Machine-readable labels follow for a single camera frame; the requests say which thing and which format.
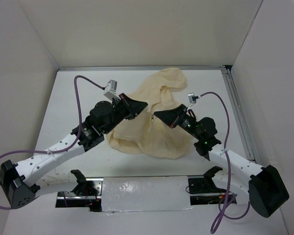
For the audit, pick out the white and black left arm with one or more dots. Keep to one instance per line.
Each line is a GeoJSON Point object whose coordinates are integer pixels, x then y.
{"type": "Point", "coordinates": [22, 181]}

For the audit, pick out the cream yellow zip jacket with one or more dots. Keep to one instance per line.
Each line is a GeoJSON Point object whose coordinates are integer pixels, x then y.
{"type": "Point", "coordinates": [154, 131]}

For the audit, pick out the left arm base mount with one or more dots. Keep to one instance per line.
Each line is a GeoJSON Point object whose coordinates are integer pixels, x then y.
{"type": "Point", "coordinates": [86, 194]}

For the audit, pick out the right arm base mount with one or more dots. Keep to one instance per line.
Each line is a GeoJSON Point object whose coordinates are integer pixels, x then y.
{"type": "Point", "coordinates": [202, 189]}

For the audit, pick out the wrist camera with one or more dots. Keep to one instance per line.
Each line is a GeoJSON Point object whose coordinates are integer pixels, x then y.
{"type": "Point", "coordinates": [110, 90]}
{"type": "Point", "coordinates": [192, 100]}

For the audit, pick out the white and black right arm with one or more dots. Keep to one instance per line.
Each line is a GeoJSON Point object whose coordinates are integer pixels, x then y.
{"type": "Point", "coordinates": [261, 186]}

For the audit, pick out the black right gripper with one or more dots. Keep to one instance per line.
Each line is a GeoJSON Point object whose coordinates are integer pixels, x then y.
{"type": "Point", "coordinates": [169, 116]}

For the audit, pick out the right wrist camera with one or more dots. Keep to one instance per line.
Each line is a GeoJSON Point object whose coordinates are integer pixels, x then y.
{"type": "Point", "coordinates": [192, 100]}

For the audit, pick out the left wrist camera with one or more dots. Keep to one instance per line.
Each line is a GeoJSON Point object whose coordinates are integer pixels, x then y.
{"type": "Point", "coordinates": [110, 90]}

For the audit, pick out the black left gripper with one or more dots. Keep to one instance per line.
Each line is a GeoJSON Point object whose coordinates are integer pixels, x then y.
{"type": "Point", "coordinates": [133, 107]}

